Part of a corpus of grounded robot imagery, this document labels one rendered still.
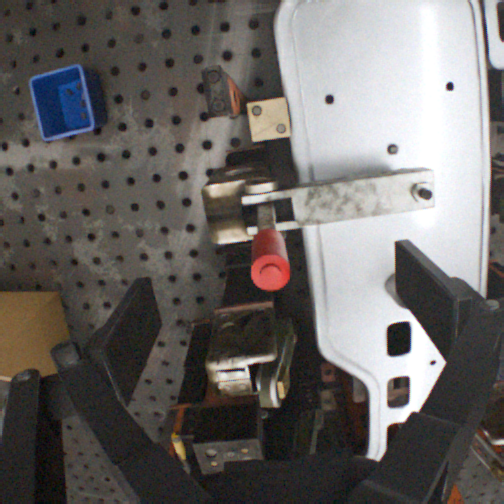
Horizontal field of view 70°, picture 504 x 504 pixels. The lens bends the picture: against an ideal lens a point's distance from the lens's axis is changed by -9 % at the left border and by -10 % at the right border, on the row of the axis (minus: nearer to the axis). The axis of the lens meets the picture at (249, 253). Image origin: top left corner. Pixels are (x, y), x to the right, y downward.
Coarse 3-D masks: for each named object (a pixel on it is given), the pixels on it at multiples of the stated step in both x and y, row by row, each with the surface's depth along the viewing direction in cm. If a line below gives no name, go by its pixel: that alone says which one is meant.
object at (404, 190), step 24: (408, 168) 35; (288, 192) 34; (312, 192) 34; (336, 192) 34; (360, 192) 34; (384, 192) 34; (408, 192) 34; (432, 192) 33; (288, 216) 37; (312, 216) 35; (336, 216) 35; (360, 216) 35
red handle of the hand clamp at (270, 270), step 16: (256, 208) 35; (272, 208) 33; (272, 224) 28; (256, 240) 25; (272, 240) 24; (256, 256) 23; (272, 256) 22; (256, 272) 22; (272, 272) 22; (288, 272) 22; (272, 288) 23
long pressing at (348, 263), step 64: (320, 0) 35; (384, 0) 35; (448, 0) 34; (320, 64) 37; (384, 64) 37; (448, 64) 36; (320, 128) 39; (384, 128) 39; (448, 128) 39; (448, 192) 41; (320, 256) 44; (384, 256) 44; (448, 256) 44; (320, 320) 46; (384, 320) 47; (384, 384) 50; (384, 448) 54
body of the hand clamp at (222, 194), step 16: (240, 160) 58; (256, 160) 54; (224, 176) 40; (240, 176) 38; (256, 176) 37; (208, 192) 37; (224, 192) 37; (240, 192) 38; (208, 208) 37; (224, 208) 37; (240, 208) 37; (208, 224) 38; (224, 224) 38; (240, 224) 38; (224, 240) 38; (240, 240) 38
